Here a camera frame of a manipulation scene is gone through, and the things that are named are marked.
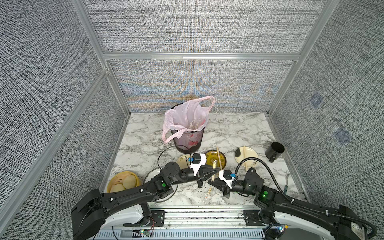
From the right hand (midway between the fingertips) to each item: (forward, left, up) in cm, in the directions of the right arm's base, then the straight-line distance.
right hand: (209, 178), depth 68 cm
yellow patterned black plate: (+22, -5, -20) cm, 30 cm away
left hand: (0, -4, +10) cm, 11 cm away
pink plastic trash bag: (+40, +9, -2) cm, 41 cm away
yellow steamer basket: (+4, +46, -15) cm, 49 cm away
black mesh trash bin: (+23, +10, -5) cm, 25 cm away
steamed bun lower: (0, +47, -14) cm, 50 cm away
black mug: (+21, -42, -13) cm, 49 cm away
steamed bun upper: (+2, +41, -13) cm, 43 cm away
